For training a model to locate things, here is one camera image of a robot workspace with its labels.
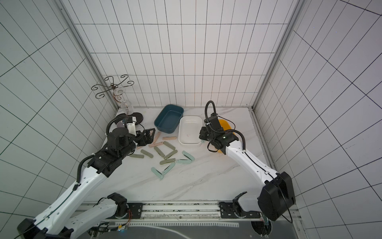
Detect dark teal storage box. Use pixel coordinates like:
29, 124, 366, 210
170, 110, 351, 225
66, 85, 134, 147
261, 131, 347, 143
154, 104, 184, 134

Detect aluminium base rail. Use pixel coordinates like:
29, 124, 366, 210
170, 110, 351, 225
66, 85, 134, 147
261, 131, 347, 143
101, 201, 270, 225

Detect pink folding knife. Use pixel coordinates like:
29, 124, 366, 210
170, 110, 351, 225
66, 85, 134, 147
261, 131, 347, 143
162, 136, 177, 141
148, 141, 163, 148
153, 131, 161, 144

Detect clear glass on rack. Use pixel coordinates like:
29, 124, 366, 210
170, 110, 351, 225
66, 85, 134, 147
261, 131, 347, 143
121, 100, 134, 115

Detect metal scroll cup rack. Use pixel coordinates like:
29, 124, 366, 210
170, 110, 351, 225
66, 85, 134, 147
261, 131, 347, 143
91, 74, 144, 126

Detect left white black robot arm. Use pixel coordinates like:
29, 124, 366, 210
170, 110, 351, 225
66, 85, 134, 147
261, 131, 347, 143
17, 127, 155, 239

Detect olive green folding knife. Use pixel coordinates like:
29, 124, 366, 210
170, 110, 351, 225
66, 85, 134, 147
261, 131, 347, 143
154, 146, 165, 158
163, 141, 176, 150
140, 149, 154, 158
160, 158, 176, 165
164, 149, 178, 160

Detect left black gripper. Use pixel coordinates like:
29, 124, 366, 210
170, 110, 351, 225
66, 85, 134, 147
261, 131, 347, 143
120, 129, 156, 158

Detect white storage box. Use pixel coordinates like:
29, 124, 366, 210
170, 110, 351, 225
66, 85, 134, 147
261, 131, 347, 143
178, 116, 203, 146

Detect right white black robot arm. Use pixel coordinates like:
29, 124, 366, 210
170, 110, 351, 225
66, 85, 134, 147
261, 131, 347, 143
200, 113, 295, 221

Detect yellow storage box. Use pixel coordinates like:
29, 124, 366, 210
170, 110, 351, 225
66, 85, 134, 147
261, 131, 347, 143
215, 119, 240, 155

